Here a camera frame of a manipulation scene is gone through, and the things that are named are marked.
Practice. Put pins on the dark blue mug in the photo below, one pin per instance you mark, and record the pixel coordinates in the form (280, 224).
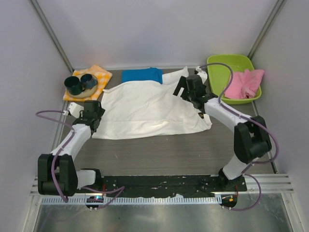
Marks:
(88, 81)

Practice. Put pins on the orange checkered cloth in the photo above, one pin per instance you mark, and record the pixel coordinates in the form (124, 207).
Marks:
(101, 74)

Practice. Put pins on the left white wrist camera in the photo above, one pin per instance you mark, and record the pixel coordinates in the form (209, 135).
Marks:
(73, 110)

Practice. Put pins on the white slotted cable duct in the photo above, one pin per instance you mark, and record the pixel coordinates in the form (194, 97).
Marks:
(99, 200)

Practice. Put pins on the pink t-shirt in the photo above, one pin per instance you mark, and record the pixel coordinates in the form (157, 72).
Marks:
(244, 84)

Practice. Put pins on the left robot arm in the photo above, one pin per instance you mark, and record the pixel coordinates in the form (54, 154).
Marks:
(56, 170)

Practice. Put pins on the green plastic basin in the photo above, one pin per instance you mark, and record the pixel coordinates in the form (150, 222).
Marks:
(220, 75)

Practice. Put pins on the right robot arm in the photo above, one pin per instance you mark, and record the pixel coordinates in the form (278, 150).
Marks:
(251, 140)

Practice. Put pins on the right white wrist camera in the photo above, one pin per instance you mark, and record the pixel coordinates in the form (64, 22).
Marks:
(201, 73)

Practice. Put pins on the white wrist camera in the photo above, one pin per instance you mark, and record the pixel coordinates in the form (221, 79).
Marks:
(201, 73)
(73, 110)

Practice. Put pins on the beige ceramic plate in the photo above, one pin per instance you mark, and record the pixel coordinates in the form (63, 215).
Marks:
(86, 93)

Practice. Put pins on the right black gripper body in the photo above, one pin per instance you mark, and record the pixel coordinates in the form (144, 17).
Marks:
(190, 96)

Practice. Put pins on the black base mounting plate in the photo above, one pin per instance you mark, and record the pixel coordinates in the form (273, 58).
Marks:
(163, 186)

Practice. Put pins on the folded blue t-shirt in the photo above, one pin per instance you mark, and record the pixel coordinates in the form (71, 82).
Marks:
(150, 74)

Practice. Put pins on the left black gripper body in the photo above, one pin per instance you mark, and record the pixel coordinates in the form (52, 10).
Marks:
(101, 112)

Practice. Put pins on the white printed t-shirt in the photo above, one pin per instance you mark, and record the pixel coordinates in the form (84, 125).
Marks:
(138, 109)

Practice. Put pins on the dark green mug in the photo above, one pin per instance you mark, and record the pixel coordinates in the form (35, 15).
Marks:
(74, 85)

